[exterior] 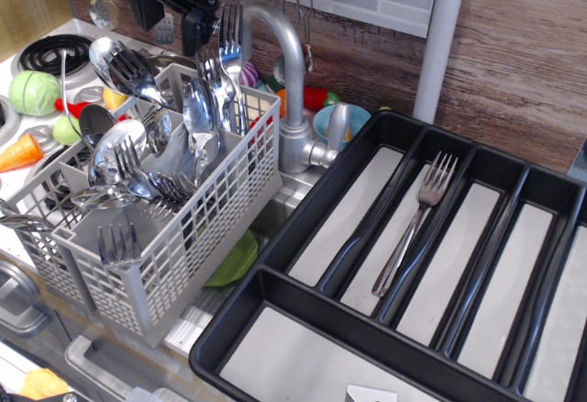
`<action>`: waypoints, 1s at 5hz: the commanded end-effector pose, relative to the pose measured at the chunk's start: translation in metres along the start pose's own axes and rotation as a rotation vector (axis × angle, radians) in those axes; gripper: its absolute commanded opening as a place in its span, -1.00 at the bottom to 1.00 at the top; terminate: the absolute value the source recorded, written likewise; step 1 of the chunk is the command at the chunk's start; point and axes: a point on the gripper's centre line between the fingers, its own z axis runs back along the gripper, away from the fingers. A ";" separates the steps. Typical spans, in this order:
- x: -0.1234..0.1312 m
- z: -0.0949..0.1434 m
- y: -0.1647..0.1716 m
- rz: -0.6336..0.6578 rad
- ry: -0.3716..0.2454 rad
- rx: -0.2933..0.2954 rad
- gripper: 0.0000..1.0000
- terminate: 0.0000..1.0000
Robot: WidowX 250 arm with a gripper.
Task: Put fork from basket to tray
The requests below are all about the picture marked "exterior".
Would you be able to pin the hanging toy spatula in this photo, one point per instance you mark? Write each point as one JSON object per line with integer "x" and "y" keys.
{"x": 163, "y": 32}

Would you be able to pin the silver spoon front left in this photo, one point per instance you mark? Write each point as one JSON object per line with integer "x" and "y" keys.
{"x": 103, "y": 166}

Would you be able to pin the silver spoon centre basket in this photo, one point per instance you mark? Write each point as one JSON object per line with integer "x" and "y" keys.
{"x": 200, "y": 121}

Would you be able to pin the hanging toy strainer spoon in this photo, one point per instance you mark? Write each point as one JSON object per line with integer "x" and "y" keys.
{"x": 105, "y": 14}

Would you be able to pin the yellow toy food bottom left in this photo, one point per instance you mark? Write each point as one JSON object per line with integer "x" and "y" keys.
{"x": 42, "y": 383}

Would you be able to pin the grey plastic cutlery basket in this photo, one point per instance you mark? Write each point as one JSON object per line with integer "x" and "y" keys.
{"x": 179, "y": 253}

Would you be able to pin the tall silver fork in basket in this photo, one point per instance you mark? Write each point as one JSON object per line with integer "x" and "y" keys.
{"x": 230, "y": 55}

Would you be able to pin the silver fork front basket corner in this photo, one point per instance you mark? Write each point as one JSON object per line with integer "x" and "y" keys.
{"x": 118, "y": 245}

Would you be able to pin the green toy cabbage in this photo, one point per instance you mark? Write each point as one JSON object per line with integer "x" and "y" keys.
{"x": 34, "y": 93}

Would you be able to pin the grey vertical pole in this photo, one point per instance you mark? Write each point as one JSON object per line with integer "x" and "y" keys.
{"x": 441, "y": 32}

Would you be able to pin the large silver spoon back left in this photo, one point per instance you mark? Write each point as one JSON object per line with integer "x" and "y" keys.
{"x": 124, "y": 69}

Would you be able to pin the blue toy bowl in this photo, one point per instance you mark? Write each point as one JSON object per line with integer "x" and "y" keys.
{"x": 358, "y": 118}

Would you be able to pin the black coil stove burner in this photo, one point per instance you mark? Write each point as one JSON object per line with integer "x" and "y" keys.
{"x": 45, "y": 55}

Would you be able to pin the silver ladle with curved handle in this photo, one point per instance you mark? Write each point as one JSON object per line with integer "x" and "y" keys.
{"x": 94, "y": 120}

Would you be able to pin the green toy apple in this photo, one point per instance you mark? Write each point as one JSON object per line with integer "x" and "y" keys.
{"x": 66, "y": 130}

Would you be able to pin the black cutlery tray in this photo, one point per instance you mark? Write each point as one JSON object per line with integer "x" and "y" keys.
{"x": 489, "y": 303}

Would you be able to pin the purple toy onion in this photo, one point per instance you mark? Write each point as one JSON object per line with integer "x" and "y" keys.
{"x": 248, "y": 75}

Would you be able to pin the orange toy carrot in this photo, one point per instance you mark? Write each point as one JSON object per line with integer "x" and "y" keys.
{"x": 23, "y": 152}

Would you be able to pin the silver fork in tray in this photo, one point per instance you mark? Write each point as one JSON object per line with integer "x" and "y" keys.
{"x": 432, "y": 189}

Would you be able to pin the green toy leaf in sink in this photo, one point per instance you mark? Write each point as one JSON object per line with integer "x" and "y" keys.
{"x": 237, "y": 262}

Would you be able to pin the silver toy faucet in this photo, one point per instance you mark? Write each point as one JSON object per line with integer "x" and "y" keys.
{"x": 298, "y": 150}

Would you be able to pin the red toy pepper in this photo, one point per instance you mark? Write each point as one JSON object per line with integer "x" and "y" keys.
{"x": 316, "y": 98}

